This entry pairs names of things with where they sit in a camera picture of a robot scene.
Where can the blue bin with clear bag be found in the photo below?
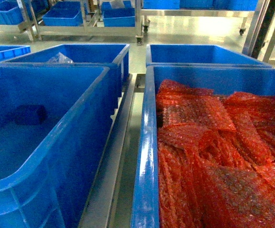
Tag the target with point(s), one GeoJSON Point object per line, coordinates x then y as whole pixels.
{"type": "Point", "coordinates": [111, 55]}

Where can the empty blue bin rear right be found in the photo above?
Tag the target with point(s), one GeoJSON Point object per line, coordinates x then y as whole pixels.
{"type": "Point", "coordinates": [198, 55]}

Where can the blue bin with blue part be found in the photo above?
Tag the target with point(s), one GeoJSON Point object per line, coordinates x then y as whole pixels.
{"type": "Point", "coordinates": [54, 123]}

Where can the blue bin with red bags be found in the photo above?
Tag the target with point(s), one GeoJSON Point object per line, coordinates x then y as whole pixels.
{"type": "Point", "coordinates": [223, 80]}

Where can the blue bin far left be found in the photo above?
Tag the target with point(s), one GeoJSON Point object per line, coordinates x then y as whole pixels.
{"type": "Point", "coordinates": [8, 52]}

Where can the clear plastic bag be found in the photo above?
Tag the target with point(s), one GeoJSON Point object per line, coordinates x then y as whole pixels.
{"type": "Point", "coordinates": [60, 58]}

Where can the red bubble wrap bags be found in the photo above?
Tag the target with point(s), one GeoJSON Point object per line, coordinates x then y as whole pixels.
{"type": "Point", "coordinates": [216, 158]}

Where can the steel cart with wheels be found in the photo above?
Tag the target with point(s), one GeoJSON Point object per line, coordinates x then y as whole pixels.
{"type": "Point", "coordinates": [58, 19]}

